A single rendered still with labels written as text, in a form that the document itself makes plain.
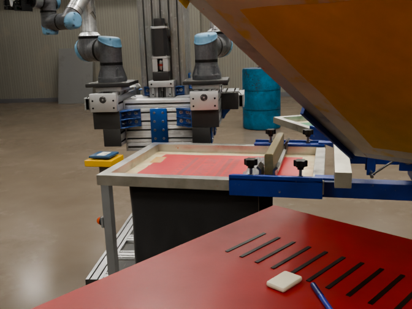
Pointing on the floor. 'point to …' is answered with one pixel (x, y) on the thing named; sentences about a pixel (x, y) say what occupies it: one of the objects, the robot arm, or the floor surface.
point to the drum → (260, 100)
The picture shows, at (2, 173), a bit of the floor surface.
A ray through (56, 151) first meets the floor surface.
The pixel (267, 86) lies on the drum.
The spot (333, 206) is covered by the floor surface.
